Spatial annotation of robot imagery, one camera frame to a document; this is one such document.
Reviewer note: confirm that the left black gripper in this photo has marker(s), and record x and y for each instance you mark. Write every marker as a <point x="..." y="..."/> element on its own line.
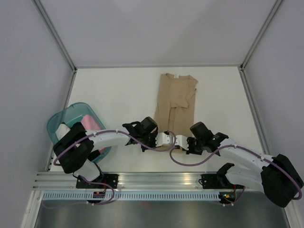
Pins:
<point x="153" y="135"/>

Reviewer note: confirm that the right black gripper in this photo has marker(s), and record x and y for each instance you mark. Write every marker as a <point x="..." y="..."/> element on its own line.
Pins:
<point x="189" y="150"/>

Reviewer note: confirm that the beige t shirt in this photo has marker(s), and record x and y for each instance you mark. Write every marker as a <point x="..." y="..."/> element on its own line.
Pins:
<point x="176" y="104"/>

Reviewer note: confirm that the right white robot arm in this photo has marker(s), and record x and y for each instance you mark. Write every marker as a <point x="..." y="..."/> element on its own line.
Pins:
<point x="275" y="177"/>

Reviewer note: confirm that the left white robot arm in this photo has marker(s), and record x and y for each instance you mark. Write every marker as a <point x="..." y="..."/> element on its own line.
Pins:
<point x="74" y="150"/>

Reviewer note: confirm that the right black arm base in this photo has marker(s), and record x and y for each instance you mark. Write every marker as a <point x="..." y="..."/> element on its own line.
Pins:
<point x="217" y="182"/>

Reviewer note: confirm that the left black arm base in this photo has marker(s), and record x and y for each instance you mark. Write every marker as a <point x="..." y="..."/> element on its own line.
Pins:
<point x="97" y="181"/>

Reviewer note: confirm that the pink rolled t shirt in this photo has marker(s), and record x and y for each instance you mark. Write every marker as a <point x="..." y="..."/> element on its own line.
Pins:
<point x="89" y="123"/>

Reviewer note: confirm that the teal plastic basket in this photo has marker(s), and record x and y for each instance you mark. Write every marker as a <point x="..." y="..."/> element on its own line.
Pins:
<point x="72" y="117"/>

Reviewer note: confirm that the white rolled t shirt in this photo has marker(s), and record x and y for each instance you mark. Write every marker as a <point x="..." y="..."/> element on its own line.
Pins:
<point x="62" y="130"/>

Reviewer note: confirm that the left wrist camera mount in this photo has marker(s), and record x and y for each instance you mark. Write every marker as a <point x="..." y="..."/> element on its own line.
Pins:
<point x="164" y="139"/>

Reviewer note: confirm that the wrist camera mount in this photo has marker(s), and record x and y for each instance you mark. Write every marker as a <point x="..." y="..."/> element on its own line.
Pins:
<point x="181" y="142"/>
<point x="164" y="139"/>

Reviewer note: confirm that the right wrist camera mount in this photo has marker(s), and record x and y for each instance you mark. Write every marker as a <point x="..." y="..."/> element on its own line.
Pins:
<point x="181" y="142"/>

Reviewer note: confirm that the white slotted cable duct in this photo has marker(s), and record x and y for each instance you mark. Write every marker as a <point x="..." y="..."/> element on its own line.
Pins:
<point x="132" y="195"/>

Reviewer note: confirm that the aluminium front rail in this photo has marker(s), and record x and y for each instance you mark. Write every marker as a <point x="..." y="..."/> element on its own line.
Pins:
<point x="137" y="181"/>

